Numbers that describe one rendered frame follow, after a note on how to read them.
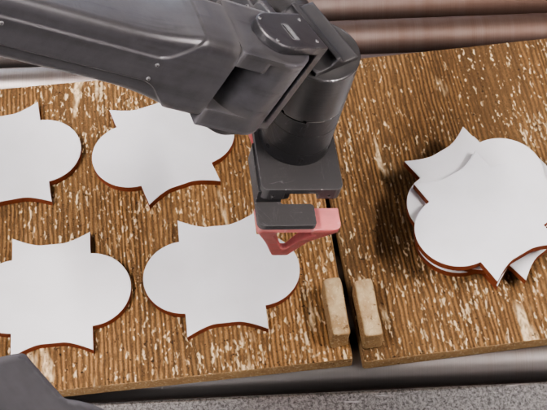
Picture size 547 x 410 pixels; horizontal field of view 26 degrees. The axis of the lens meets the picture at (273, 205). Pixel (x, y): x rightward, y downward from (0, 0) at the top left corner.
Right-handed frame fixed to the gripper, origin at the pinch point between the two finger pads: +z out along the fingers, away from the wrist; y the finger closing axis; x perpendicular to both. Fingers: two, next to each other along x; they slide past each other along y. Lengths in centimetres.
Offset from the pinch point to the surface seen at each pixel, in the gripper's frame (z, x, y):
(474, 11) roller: 10.2, -29.0, 32.0
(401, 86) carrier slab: 8.8, -17.8, 19.9
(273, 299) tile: 10.5, -1.3, -4.0
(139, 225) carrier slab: 13.5, 9.9, 6.1
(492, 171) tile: 3.4, -22.5, 5.4
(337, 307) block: 7.6, -6.4, -6.4
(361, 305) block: 7.3, -8.5, -6.5
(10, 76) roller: 17.7, 21.9, 27.6
